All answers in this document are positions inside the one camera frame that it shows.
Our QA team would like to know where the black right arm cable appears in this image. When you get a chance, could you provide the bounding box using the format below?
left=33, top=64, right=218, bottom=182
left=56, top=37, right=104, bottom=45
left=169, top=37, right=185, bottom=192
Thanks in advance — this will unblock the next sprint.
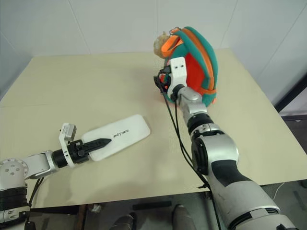
left=161, top=92, right=222, bottom=230

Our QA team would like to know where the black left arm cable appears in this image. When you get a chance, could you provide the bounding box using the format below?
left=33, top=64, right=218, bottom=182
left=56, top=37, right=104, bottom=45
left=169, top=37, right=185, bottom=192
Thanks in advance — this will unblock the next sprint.
left=24, top=176, right=45, bottom=230

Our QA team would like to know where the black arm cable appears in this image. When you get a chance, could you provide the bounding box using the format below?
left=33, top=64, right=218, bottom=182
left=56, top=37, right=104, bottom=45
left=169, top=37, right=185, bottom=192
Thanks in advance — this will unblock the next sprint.
left=161, top=92, right=222, bottom=230
left=24, top=176, right=45, bottom=230

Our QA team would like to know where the thin white cable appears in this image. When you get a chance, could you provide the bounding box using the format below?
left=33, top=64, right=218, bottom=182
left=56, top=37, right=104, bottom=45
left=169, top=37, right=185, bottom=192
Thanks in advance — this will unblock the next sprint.
left=272, top=182, right=286, bottom=200

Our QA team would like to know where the dark rounded shape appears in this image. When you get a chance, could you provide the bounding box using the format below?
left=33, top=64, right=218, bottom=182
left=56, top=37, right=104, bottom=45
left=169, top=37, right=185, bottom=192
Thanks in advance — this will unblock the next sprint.
left=172, top=204, right=193, bottom=230
left=112, top=214, right=135, bottom=230

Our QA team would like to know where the white box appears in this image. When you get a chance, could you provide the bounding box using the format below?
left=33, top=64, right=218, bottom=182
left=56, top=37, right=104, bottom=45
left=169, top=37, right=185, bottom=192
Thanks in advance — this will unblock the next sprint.
left=81, top=114, right=152, bottom=161

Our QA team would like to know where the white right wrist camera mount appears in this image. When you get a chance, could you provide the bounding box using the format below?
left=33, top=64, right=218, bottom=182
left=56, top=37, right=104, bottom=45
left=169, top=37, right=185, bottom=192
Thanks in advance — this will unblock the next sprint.
left=166, top=57, right=188, bottom=95

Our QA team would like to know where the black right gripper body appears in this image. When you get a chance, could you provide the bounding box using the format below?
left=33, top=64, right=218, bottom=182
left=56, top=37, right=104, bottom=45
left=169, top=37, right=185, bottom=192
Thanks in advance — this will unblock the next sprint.
left=164, top=65, right=173, bottom=92

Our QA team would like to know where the orange and teal backpack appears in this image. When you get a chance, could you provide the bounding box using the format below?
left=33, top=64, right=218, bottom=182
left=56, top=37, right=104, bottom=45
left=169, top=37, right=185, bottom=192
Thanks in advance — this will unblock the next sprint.
left=160, top=25, right=218, bottom=105

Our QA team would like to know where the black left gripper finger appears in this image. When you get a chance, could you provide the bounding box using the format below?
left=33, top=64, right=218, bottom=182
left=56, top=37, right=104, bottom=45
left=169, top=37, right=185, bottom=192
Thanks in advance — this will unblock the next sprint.
left=83, top=138, right=113, bottom=152

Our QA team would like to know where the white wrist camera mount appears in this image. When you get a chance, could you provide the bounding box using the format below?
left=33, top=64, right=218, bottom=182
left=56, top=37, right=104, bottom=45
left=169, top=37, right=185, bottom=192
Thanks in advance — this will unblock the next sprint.
left=59, top=122, right=78, bottom=168
left=166, top=57, right=188, bottom=95

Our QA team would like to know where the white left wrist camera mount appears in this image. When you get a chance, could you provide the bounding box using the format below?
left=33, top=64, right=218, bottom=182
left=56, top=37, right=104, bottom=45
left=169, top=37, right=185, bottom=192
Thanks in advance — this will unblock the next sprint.
left=59, top=122, right=78, bottom=168

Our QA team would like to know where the beige plush toy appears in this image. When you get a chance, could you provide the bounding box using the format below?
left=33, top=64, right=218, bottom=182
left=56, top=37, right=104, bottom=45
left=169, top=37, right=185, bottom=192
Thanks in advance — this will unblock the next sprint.
left=153, top=31, right=172, bottom=58

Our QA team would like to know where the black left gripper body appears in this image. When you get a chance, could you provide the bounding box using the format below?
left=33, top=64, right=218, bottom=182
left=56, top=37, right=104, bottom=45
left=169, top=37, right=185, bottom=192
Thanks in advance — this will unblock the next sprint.
left=69, top=140, right=92, bottom=165

